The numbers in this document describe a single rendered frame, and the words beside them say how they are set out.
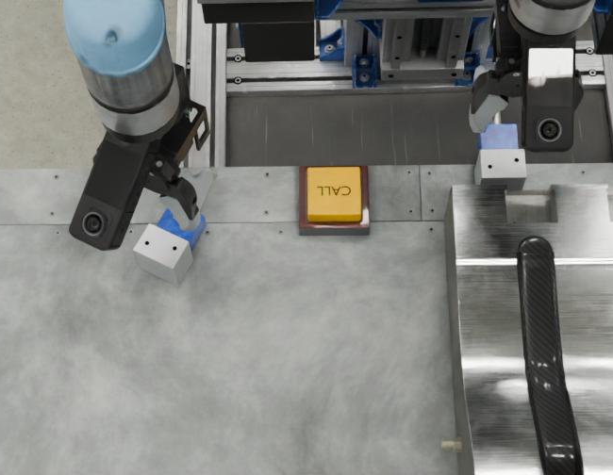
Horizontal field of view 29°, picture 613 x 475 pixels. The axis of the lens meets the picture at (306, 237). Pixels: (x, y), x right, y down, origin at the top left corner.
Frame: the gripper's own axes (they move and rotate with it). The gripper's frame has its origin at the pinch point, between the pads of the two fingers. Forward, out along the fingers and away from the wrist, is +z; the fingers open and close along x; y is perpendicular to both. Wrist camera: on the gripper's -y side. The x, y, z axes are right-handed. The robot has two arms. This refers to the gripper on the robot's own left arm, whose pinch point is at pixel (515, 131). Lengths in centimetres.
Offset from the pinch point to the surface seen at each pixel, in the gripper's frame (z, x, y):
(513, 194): 5.4, -0.3, -4.8
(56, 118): 93, 71, 55
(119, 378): 13.6, 42.4, -22.6
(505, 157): 7.5, -0.3, 0.7
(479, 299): 4.5, 4.3, -17.2
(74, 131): 93, 67, 52
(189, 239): 9.3, 35.0, -8.1
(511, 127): 8.7, -1.5, 5.3
